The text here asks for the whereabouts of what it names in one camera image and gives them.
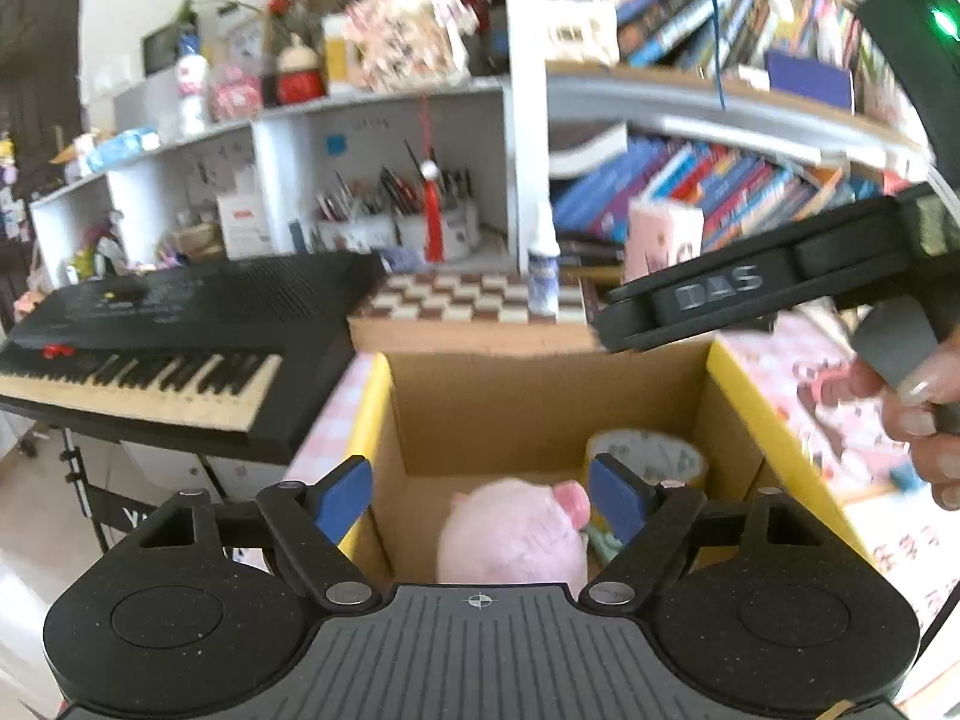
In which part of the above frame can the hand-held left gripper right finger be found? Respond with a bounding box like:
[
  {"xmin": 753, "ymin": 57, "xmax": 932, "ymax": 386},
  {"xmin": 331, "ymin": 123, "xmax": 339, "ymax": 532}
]
[{"xmin": 577, "ymin": 453, "xmax": 830, "ymax": 611}]

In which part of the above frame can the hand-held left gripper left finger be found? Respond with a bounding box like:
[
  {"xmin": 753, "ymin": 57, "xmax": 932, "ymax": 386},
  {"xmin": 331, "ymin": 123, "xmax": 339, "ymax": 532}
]
[{"xmin": 131, "ymin": 454, "xmax": 376, "ymax": 612}]

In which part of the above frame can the yellow tape roll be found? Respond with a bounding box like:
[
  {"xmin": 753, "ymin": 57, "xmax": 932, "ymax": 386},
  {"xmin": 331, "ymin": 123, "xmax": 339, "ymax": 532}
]
[{"xmin": 583, "ymin": 429, "xmax": 710, "ymax": 494}]

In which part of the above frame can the pink plush pig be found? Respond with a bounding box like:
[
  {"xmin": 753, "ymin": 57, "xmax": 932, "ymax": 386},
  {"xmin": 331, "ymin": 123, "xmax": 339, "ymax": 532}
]
[{"xmin": 436, "ymin": 478, "xmax": 593, "ymax": 586}]

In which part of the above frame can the yellow cardboard box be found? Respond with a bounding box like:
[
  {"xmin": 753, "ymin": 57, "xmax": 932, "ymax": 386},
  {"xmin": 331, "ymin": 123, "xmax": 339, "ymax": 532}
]
[{"xmin": 341, "ymin": 337, "xmax": 878, "ymax": 593}]

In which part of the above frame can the person's right hand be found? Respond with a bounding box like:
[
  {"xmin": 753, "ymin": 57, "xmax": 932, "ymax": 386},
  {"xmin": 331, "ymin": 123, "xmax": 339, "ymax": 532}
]
[{"xmin": 847, "ymin": 330, "xmax": 960, "ymax": 511}]

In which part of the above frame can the pink round canister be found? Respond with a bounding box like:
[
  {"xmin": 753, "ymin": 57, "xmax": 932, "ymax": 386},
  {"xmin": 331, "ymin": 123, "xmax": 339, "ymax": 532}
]
[{"xmin": 624, "ymin": 199, "xmax": 707, "ymax": 287}]

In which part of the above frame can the row of colourful books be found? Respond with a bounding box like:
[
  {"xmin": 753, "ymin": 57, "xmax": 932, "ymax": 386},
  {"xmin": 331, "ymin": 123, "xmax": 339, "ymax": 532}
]
[{"xmin": 551, "ymin": 135, "xmax": 887, "ymax": 254}]

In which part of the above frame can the white blue spray bottle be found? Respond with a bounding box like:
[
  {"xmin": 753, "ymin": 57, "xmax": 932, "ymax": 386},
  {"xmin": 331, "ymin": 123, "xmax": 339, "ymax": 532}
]
[{"xmin": 526, "ymin": 202, "xmax": 563, "ymax": 316}]

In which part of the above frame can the wooden chess board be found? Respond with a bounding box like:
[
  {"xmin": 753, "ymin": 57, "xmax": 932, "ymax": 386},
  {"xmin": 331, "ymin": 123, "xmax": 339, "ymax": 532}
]
[{"xmin": 349, "ymin": 270, "xmax": 610, "ymax": 355}]

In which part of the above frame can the black electronic keyboard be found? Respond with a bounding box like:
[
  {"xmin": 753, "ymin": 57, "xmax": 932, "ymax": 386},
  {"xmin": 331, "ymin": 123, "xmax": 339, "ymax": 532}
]
[{"xmin": 0, "ymin": 251, "xmax": 389, "ymax": 466}]

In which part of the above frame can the black keyboard stand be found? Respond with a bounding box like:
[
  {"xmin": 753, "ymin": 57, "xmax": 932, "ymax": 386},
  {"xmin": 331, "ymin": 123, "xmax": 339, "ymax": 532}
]
[{"xmin": 60, "ymin": 427, "xmax": 230, "ymax": 563}]

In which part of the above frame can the white pen organiser with pens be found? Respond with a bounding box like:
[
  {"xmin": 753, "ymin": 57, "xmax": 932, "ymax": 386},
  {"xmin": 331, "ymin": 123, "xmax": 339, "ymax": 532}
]
[{"xmin": 310, "ymin": 141, "xmax": 482, "ymax": 260}]

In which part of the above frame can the white wooden bookshelf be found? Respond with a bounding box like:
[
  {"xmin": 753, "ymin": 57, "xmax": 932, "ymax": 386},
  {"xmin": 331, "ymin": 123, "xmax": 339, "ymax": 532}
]
[{"xmin": 501, "ymin": 0, "xmax": 940, "ymax": 280}]

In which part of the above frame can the stack of leaning books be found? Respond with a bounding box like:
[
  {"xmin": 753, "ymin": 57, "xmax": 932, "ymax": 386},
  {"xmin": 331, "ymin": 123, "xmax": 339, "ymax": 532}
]
[{"xmin": 600, "ymin": 0, "xmax": 905, "ymax": 115}]

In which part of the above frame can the white box with red label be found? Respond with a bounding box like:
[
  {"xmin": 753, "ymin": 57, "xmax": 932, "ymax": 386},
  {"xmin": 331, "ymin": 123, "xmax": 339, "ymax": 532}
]
[{"xmin": 215, "ymin": 191, "xmax": 272, "ymax": 260}]

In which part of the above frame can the red hanging tassel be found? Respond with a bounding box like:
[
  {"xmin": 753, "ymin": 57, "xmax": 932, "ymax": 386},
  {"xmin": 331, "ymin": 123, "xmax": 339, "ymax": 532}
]
[{"xmin": 418, "ymin": 94, "xmax": 449, "ymax": 265}]

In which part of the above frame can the white cubby shelf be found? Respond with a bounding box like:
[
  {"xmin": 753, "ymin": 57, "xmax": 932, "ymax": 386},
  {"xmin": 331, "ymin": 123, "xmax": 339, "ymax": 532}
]
[{"xmin": 30, "ymin": 79, "xmax": 520, "ymax": 287}]

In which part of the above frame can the blue tissue packet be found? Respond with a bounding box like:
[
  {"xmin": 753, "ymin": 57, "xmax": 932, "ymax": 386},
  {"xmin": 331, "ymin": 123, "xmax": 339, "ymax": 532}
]
[{"xmin": 85, "ymin": 127, "xmax": 163, "ymax": 171}]

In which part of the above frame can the pink patterned box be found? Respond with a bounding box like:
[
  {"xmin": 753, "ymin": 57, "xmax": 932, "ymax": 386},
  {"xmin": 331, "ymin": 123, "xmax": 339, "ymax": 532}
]
[{"xmin": 210, "ymin": 64, "xmax": 265, "ymax": 122}]

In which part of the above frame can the pink model house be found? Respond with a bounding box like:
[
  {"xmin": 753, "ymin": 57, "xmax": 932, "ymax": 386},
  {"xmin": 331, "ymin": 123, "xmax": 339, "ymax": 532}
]
[{"xmin": 343, "ymin": 0, "xmax": 471, "ymax": 92}]

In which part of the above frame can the white bottle with blue cap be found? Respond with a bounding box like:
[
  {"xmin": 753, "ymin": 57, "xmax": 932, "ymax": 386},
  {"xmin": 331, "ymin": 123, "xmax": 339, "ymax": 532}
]
[{"xmin": 175, "ymin": 26, "xmax": 212, "ymax": 137}]

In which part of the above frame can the white pearl handle bag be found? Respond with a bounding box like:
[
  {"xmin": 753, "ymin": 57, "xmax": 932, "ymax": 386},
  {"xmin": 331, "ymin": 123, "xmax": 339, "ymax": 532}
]
[{"xmin": 538, "ymin": 0, "xmax": 621, "ymax": 66}]

